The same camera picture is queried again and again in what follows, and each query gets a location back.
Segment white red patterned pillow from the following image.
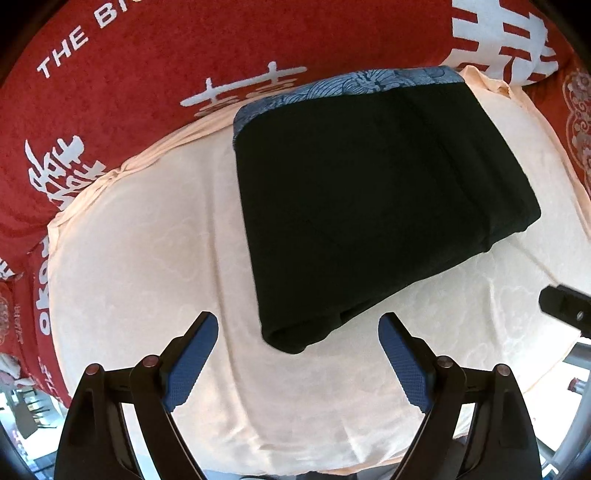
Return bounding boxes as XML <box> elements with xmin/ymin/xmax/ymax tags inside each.
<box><xmin>443</xmin><ymin>1</ymin><xmax>559</xmax><ymax>86</ymax></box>

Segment cream seat cushion cover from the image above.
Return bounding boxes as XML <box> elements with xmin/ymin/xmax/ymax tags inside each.
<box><xmin>47</xmin><ymin>67</ymin><xmax>590</xmax><ymax>475</ymax></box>

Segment black pants with patterned waistband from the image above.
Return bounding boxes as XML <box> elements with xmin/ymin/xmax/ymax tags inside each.
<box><xmin>232</xmin><ymin>67</ymin><xmax>541</xmax><ymax>354</ymax></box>

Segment red sofa cover with lettering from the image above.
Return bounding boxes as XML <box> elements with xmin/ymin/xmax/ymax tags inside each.
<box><xmin>1</xmin><ymin>1</ymin><xmax>458</xmax><ymax>399</ymax></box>

